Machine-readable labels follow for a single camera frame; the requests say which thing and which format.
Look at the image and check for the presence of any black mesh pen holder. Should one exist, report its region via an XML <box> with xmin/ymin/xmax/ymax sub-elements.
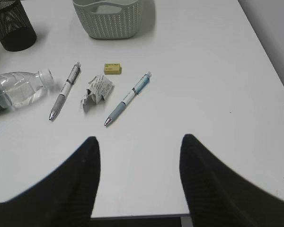
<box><xmin>0</xmin><ymin>0</ymin><xmax>37</xmax><ymax>52</ymax></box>

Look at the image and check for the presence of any grey grip white pen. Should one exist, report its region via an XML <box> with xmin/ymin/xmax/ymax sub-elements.
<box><xmin>49</xmin><ymin>62</ymin><xmax>81</xmax><ymax>121</ymax></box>

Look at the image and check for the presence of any waste paper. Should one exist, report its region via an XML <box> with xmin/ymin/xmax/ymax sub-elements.
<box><xmin>80</xmin><ymin>75</ymin><xmax>115</xmax><ymax>109</ymax></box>

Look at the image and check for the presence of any table leg bracket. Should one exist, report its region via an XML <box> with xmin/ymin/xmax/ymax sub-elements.
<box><xmin>180</xmin><ymin>214</ymin><xmax>193</xmax><ymax>227</ymax></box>

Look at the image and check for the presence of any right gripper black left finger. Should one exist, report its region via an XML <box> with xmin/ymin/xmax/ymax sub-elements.
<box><xmin>0</xmin><ymin>137</ymin><xmax>101</xmax><ymax>227</ymax></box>

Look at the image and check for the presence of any blue grip white pen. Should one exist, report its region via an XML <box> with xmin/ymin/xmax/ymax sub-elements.
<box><xmin>104</xmin><ymin>72</ymin><xmax>152</xmax><ymax>127</ymax></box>

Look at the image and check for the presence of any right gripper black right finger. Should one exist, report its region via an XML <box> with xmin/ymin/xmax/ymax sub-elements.
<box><xmin>179</xmin><ymin>134</ymin><xmax>284</xmax><ymax>227</ymax></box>

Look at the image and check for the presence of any clear water bottle green label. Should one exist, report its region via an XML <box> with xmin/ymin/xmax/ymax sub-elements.
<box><xmin>0</xmin><ymin>69</ymin><xmax>54</xmax><ymax>111</ymax></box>

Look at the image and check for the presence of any yellow eraser near basket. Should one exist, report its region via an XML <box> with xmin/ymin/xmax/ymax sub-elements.
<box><xmin>104</xmin><ymin>63</ymin><xmax>122</xmax><ymax>75</ymax></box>

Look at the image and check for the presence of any pale green woven basket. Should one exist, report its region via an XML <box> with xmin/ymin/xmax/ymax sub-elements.
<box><xmin>72</xmin><ymin>0</ymin><xmax>156</xmax><ymax>40</ymax></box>

